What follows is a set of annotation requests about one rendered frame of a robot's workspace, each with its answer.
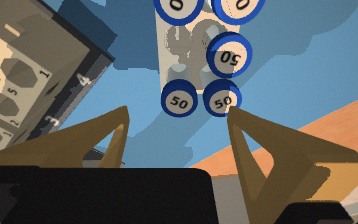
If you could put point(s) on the blue flat mat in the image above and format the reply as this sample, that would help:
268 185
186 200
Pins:
304 67

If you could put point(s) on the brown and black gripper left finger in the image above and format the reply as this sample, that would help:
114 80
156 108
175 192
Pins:
66 148

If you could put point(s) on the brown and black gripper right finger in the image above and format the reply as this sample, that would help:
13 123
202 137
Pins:
306 168

